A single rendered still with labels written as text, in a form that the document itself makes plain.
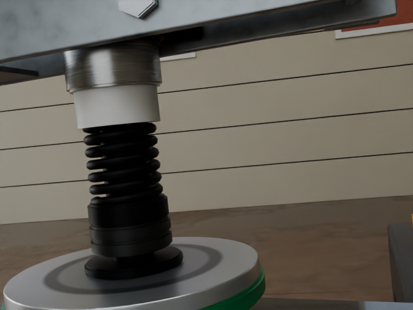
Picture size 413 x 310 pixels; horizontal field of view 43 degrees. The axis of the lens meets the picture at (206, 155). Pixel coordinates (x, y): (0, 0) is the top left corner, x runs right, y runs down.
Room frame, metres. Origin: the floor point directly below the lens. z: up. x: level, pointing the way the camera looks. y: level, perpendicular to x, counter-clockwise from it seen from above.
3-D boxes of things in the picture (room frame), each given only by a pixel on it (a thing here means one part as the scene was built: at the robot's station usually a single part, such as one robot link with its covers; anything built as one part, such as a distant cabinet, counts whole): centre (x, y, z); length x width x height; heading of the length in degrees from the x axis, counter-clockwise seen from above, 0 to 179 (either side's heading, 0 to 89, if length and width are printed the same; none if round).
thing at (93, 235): (0.45, 0.07, 0.95); 0.07 x 0.07 x 0.01
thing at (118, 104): (0.45, 0.07, 1.05); 0.07 x 0.07 x 0.04
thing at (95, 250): (0.45, 0.07, 0.94); 0.07 x 0.07 x 0.01
